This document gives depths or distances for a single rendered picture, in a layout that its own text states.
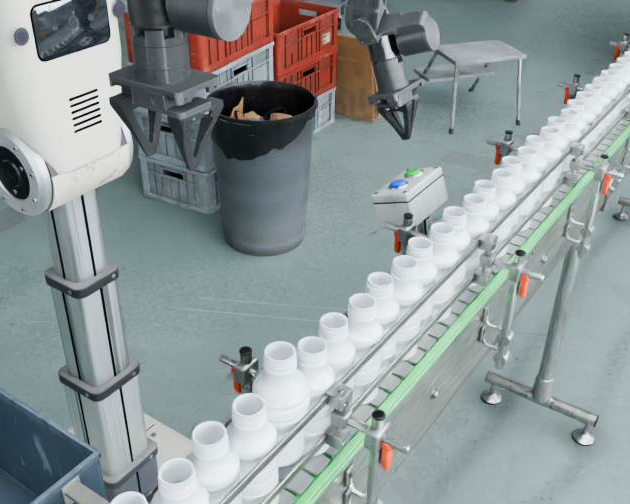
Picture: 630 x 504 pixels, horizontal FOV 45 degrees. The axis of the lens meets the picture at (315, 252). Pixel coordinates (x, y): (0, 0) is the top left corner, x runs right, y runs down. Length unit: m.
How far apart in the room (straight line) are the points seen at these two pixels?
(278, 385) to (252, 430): 0.06
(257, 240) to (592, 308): 1.37
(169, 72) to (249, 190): 2.30
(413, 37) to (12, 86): 0.66
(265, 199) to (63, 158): 1.85
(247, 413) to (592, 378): 2.05
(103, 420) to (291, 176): 1.65
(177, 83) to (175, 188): 2.85
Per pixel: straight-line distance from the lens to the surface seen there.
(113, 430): 1.72
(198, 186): 3.54
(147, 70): 0.81
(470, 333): 1.35
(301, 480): 1.01
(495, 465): 2.45
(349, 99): 4.60
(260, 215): 3.14
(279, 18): 4.59
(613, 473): 2.53
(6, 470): 1.46
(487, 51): 4.61
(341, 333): 0.98
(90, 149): 1.35
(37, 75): 1.26
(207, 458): 0.84
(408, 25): 1.37
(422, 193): 1.43
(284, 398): 0.89
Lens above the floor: 1.76
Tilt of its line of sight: 32 degrees down
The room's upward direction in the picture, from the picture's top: 1 degrees clockwise
